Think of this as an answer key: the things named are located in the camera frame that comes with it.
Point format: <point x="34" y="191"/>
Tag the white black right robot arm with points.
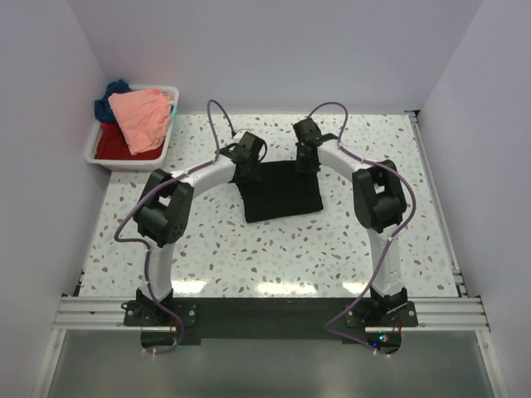
<point x="378" y="202"/>

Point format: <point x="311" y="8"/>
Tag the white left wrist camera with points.
<point x="238" y="135"/>

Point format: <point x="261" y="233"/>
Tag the salmon pink t shirt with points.
<point x="143" y="117"/>

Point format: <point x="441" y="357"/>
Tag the aluminium front rail frame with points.
<point x="443" y="314"/>

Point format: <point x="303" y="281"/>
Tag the red t shirt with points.
<point x="112" y="146"/>

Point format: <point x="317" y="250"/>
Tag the blue t shirt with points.
<point x="102" y="110"/>

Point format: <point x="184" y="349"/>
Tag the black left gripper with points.
<point x="253" y="173"/>

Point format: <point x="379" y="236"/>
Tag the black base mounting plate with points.
<point x="189" y="321"/>

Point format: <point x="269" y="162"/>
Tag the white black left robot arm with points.
<point x="164" y="207"/>

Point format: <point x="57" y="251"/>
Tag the aluminium right side rail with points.
<point x="455" y="267"/>

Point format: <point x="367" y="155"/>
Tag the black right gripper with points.
<point x="302" y="167"/>

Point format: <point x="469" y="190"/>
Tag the black t shirt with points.
<point x="280" y="192"/>

